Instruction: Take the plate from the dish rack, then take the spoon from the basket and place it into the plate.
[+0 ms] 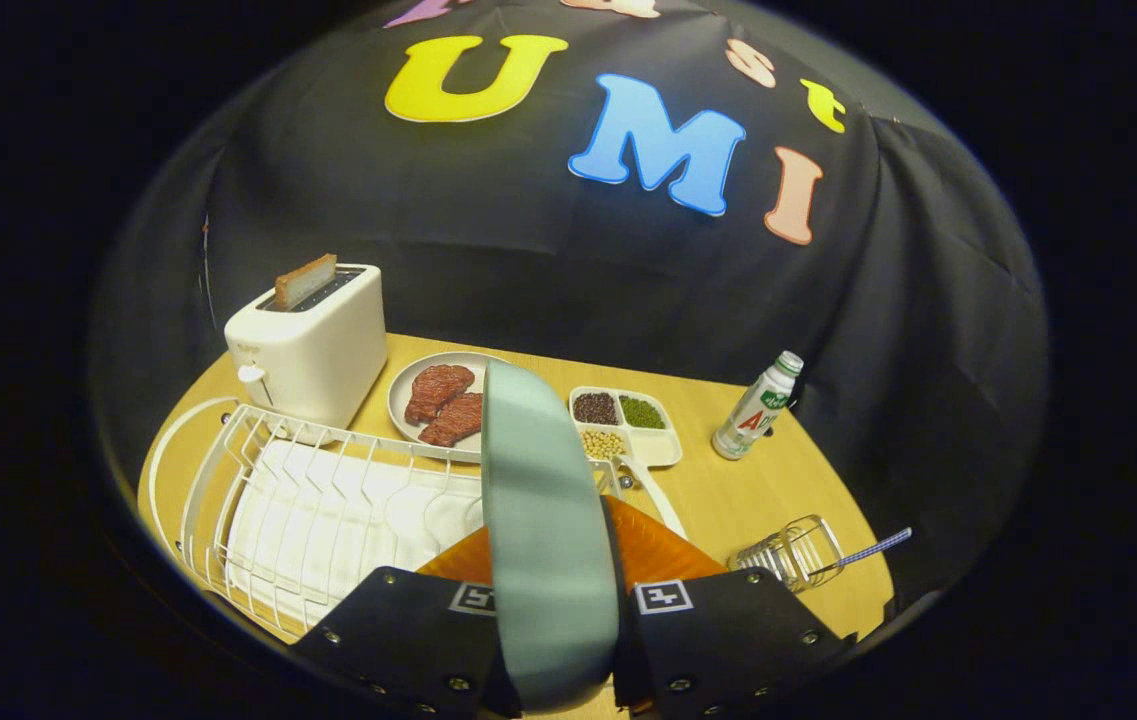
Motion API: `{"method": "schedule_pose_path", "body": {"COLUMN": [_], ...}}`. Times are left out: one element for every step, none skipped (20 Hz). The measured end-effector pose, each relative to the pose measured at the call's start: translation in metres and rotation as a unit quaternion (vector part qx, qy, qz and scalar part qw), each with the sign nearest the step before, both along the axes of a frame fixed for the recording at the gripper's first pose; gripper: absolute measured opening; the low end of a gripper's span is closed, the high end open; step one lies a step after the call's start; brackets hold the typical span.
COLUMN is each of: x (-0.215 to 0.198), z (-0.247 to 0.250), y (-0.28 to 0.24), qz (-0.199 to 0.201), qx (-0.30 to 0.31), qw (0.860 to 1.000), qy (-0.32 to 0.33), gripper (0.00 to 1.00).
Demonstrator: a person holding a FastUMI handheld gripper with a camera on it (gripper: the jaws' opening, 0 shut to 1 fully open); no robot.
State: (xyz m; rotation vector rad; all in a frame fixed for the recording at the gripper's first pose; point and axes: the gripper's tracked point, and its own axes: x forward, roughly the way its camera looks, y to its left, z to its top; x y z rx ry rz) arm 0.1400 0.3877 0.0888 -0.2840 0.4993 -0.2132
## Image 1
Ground white drip tray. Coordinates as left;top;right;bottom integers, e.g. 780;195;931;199
226;440;484;626

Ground toast slice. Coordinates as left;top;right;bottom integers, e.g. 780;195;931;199
274;253;339;311

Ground pile of green beans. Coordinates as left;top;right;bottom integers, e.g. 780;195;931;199
618;395;667;431

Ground red meat slice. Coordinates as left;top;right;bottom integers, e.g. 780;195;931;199
418;392;485;448
404;364;476;425

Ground checkered handle spoon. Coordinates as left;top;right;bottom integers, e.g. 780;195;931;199
808;527;914;581

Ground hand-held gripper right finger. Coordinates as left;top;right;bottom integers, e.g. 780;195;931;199
603;495;854;720

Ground white drink bottle green label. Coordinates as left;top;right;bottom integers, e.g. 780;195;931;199
712;351;805;461

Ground pale green plate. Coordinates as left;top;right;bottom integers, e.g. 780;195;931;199
481;360;621;713

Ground grey round dish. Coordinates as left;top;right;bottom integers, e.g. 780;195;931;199
388;351;509;464

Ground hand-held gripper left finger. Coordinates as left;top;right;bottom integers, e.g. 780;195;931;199
290;525;507;720

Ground white toaster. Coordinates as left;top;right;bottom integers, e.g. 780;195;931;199
224;264;389;446

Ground white divided dish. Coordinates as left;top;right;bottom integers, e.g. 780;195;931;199
568;386;683;469

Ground white wire dish rack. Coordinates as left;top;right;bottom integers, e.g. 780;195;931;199
148;397;689;641

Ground metal wire basket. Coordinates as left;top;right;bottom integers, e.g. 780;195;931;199
728;514;846;593

